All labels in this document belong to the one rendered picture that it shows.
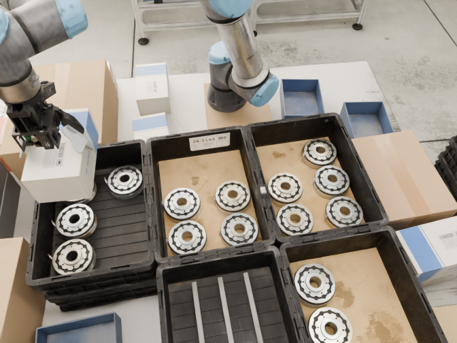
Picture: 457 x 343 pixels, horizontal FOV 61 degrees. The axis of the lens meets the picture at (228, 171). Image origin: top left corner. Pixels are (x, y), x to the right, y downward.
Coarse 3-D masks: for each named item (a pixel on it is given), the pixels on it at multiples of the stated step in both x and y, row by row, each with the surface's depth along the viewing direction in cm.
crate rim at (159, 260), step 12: (192, 132) 115; (204, 132) 115; (216, 132) 116; (252, 156) 110; (252, 168) 108; (264, 204) 101; (156, 216) 99; (264, 216) 99; (156, 228) 98; (156, 240) 95; (264, 240) 95; (156, 252) 93; (192, 252) 93; (204, 252) 93; (216, 252) 95
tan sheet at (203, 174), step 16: (176, 160) 122; (192, 160) 122; (208, 160) 122; (224, 160) 122; (240, 160) 122; (160, 176) 118; (176, 176) 118; (192, 176) 118; (208, 176) 118; (224, 176) 118; (240, 176) 118; (208, 192) 115; (208, 208) 112; (208, 224) 109; (208, 240) 106
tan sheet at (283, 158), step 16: (288, 144) 125; (304, 144) 125; (272, 160) 122; (288, 160) 122; (336, 160) 122; (272, 176) 118; (304, 176) 118; (304, 192) 115; (320, 208) 112; (320, 224) 109
